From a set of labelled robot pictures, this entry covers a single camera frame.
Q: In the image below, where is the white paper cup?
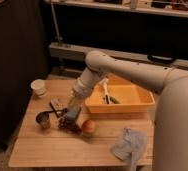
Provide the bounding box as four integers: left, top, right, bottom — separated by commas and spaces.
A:
30, 79, 46, 97

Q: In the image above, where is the wooden table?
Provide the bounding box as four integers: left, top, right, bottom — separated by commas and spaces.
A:
9, 80, 154, 167

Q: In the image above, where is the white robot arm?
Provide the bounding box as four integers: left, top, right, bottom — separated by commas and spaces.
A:
65, 50, 188, 171

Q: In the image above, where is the orange apple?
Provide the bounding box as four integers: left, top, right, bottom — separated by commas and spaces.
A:
82, 120, 96, 137

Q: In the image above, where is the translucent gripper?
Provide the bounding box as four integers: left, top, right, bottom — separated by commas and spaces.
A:
64, 97, 83, 122

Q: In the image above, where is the black handle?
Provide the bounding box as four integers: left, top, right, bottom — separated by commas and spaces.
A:
147, 54, 176, 64

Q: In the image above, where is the grey cloth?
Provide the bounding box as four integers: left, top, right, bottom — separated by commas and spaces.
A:
110, 128, 147, 171

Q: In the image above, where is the dark grape bunch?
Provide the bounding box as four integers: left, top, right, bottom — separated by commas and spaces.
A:
58, 118, 81, 134

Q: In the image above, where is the white dish brush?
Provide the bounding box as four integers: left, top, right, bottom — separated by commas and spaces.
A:
99, 78, 110, 104

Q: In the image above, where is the brown chocolate bar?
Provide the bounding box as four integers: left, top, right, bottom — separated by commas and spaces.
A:
49, 98, 67, 117

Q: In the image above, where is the yellow plastic bin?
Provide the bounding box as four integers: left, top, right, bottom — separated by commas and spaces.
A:
85, 74, 155, 114

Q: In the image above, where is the metal fork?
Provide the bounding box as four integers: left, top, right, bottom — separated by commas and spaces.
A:
36, 108, 68, 121

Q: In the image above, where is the metal cup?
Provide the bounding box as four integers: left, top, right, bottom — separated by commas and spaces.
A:
36, 112, 51, 129

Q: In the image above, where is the grey metal shelf beam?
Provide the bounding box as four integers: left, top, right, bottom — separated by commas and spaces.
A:
48, 42, 188, 70

